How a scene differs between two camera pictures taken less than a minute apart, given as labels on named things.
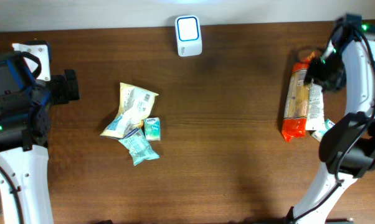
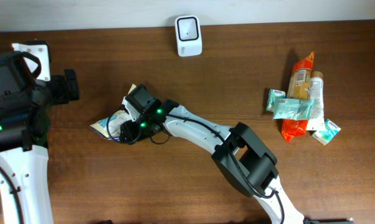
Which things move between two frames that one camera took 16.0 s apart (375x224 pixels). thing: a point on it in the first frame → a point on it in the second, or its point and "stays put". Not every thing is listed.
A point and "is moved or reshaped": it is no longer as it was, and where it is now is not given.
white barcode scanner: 189,35 stays put
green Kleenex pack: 318,134 stays put
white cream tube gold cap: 315,120 stays put
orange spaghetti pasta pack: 295,116 stays put
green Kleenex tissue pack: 152,128 is moved or reshaped
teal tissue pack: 139,147 → 293,109
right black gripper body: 326,75 → 137,130
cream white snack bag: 136,106 is moved or reshaped
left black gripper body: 60,88 stays put
